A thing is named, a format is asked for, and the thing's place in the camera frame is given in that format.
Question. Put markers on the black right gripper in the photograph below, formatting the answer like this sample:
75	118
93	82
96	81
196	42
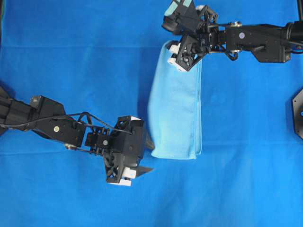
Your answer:
186	53

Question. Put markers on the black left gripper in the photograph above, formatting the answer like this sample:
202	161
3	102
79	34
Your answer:
116	171

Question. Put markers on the light blue towel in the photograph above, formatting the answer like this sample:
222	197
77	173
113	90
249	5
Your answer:
174	110

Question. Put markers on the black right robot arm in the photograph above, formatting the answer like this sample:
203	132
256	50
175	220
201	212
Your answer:
202	35

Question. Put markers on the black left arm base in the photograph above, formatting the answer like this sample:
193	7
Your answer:
6	96

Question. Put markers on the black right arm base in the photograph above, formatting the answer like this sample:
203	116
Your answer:
297	107

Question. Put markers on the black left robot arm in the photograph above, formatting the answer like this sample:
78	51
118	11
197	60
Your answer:
48	119

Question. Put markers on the blue table cloth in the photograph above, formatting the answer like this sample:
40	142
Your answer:
100	56

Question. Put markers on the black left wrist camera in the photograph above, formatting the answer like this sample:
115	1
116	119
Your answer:
130	140

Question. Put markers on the right wrist camera teal tape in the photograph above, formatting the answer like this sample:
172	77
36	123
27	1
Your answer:
181	16

